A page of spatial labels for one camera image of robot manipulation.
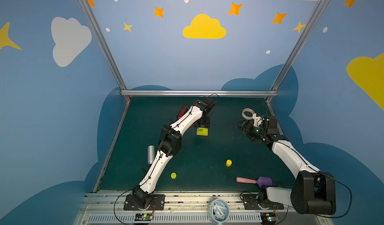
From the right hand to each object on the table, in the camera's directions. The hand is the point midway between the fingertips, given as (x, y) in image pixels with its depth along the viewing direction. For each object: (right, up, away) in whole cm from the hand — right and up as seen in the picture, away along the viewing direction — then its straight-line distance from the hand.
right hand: (240, 125), depth 86 cm
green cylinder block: (-39, -28, -4) cm, 48 cm away
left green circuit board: (-52, -43, -16) cm, 69 cm away
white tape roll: (+13, +9, +28) cm, 32 cm away
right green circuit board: (+9, -44, -15) cm, 48 cm away
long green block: (-22, -5, +12) cm, 25 cm away
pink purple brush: (+10, -30, -6) cm, 32 cm away
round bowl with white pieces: (-15, -41, -15) cm, 46 cm away
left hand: (-20, -2, +12) cm, 23 cm away
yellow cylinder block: (-7, -22, 0) cm, 23 cm away
